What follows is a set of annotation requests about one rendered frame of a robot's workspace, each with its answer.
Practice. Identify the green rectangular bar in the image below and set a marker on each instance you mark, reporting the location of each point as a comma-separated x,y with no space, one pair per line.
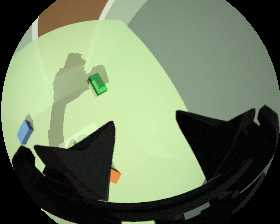
97,84

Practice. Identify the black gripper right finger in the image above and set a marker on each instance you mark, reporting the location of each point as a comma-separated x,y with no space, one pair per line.
210,139

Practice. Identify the blue rectangular block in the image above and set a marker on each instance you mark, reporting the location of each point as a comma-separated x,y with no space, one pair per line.
25,132

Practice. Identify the yellow bar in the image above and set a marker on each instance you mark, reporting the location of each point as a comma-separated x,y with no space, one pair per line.
115,175

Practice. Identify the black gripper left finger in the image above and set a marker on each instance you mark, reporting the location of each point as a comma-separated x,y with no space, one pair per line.
89,161

